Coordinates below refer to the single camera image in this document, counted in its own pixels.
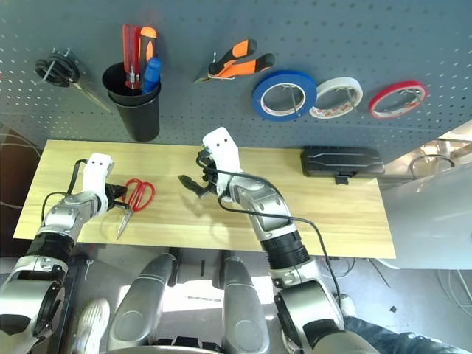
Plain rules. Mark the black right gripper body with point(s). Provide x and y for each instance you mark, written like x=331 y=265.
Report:
x=210 y=182

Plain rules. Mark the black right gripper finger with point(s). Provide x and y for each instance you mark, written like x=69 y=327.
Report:
x=190 y=182

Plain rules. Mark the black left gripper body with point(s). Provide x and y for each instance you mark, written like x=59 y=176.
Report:
x=110 y=197

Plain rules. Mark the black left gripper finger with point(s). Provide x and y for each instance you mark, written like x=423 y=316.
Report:
x=119 y=190
x=121 y=205

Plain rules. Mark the orange black long-nose pliers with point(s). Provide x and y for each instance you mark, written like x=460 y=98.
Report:
x=241 y=68

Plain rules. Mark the blue tape roll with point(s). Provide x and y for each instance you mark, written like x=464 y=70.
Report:
x=284 y=75

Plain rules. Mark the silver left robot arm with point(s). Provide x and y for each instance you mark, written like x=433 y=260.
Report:
x=62 y=217

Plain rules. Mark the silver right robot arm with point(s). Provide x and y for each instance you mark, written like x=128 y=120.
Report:
x=265 y=206

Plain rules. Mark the grey metal pegboard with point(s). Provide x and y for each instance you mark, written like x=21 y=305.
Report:
x=332 y=37

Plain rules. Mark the black plastic cup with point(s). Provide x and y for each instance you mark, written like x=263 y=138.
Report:
x=140 y=118

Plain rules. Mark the silver left robot leg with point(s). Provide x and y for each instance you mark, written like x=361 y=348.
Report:
x=140 y=302

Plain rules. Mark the silver robot leg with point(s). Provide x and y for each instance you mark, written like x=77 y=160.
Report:
x=140 y=302
x=241 y=306

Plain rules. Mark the white mesh sneaker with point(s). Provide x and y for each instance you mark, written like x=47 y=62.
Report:
x=92 y=324

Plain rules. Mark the silver right robot leg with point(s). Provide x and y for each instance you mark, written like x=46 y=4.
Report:
x=241 y=306

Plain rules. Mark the black plastic tool case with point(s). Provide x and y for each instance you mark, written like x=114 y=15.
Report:
x=343 y=160

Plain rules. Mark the red transparent screwdriver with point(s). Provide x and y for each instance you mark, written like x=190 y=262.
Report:
x=131 y=48

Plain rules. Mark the silver robot torso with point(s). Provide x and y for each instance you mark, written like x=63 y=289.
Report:
x=166 y=350

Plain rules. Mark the white tape roll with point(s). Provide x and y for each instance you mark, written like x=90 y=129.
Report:
x=339 y=82

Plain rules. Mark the grey sneaker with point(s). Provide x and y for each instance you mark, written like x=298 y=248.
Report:
x=347 y=306

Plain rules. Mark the red tape roll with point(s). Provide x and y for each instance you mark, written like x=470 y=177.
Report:
x=396 y=86

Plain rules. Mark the white side desk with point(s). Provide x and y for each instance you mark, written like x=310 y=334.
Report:
x=427 y=221

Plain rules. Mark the blue jeans leg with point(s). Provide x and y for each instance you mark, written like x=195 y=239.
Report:
x=387 y=339

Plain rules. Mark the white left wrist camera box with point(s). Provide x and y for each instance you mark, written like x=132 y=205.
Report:
x=97 y=177

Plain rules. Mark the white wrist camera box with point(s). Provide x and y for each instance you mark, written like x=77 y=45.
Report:
x=97 y=177
x=223 y=151

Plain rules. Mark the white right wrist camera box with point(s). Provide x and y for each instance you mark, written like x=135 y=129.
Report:
x=223 y=151

